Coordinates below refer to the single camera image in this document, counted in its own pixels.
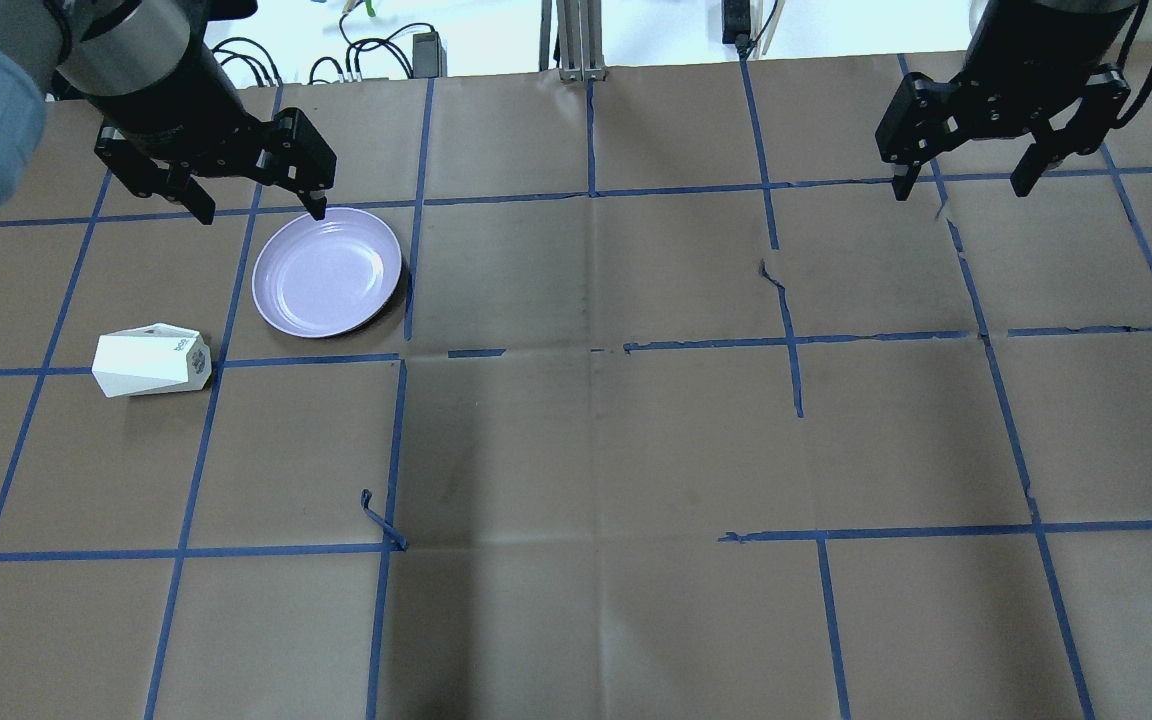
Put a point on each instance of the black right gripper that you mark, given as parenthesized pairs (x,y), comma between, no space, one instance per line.
(1024,58)

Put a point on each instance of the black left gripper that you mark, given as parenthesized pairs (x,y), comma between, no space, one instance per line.
(179,112)

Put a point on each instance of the white faceted cup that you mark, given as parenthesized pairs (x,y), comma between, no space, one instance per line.
(151,360)

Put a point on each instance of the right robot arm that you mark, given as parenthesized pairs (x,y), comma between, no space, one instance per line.
(1108,25)

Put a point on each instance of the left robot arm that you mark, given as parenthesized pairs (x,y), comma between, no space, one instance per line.
(100,48)

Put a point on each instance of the lavender plate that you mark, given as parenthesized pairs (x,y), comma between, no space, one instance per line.
(319,278)

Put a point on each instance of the black power adapter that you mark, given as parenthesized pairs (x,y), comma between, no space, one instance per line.
(428,59)

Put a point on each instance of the black wall plug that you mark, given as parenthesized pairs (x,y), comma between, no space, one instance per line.
(736,22)

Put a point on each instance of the aluminium frame post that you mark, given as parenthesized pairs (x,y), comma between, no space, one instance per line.
(571,40)

